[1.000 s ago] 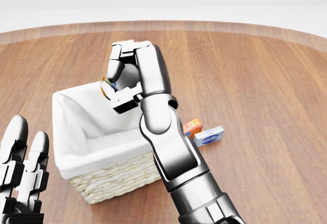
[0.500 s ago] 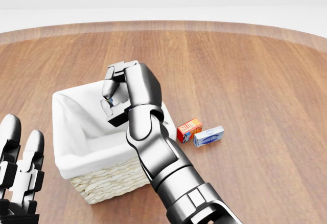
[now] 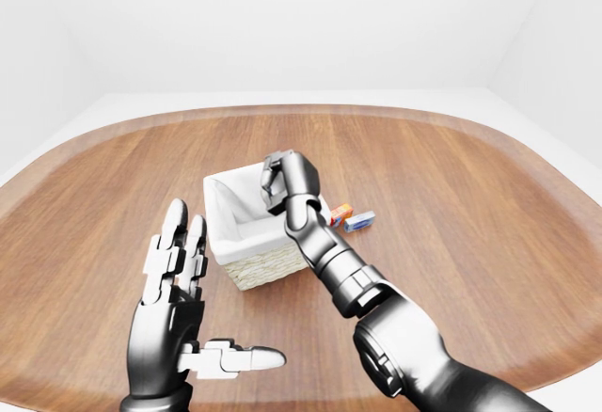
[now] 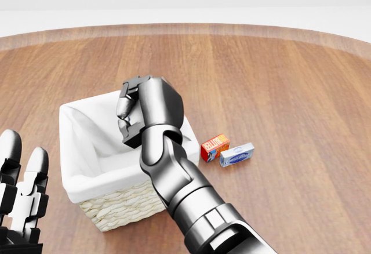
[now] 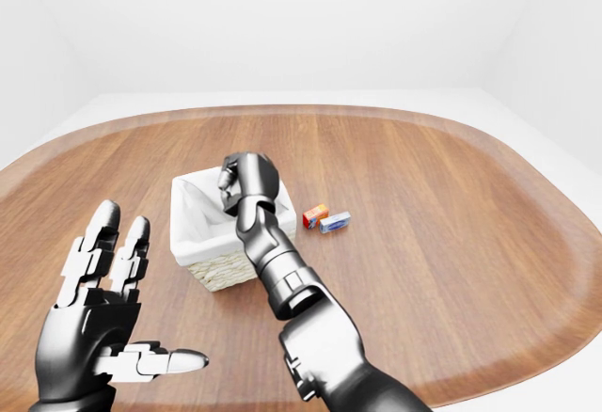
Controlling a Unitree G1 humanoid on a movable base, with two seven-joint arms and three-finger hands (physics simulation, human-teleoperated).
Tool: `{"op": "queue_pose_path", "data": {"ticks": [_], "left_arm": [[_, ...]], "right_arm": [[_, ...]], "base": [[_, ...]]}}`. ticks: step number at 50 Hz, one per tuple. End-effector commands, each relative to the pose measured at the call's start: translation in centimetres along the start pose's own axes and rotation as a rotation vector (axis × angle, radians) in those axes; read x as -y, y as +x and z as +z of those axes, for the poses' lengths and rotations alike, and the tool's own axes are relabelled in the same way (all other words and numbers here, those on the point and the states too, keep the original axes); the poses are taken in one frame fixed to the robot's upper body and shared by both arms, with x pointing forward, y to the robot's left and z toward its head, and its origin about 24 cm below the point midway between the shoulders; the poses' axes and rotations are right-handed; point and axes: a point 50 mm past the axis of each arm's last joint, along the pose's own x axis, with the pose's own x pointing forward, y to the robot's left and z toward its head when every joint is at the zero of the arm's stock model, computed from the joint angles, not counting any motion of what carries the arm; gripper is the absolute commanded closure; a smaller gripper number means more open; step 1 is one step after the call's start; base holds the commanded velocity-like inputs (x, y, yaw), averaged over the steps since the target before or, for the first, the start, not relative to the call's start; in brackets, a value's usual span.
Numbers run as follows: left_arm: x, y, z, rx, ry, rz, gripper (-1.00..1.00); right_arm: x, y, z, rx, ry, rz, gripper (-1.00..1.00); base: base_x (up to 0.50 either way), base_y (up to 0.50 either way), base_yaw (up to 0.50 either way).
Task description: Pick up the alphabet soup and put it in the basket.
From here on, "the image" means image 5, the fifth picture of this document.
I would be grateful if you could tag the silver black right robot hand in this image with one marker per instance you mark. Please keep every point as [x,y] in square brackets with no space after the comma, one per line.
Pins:
[254,177]

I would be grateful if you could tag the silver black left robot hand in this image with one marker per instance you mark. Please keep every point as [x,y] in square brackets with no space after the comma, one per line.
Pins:
[75,332]

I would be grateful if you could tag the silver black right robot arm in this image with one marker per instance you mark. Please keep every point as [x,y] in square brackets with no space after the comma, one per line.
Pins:
[301,299]

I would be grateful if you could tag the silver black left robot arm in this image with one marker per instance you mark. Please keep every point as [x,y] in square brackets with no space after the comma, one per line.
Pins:
[70,406]

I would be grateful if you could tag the white lined wicker basket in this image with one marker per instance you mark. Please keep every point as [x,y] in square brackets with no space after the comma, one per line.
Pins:
[202,233]

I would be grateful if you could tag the small orange red food box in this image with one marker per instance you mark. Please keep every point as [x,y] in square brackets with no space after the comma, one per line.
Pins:
[314,216]

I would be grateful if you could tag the small blue grey food box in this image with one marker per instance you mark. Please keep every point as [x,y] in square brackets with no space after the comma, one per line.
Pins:
[334,223]

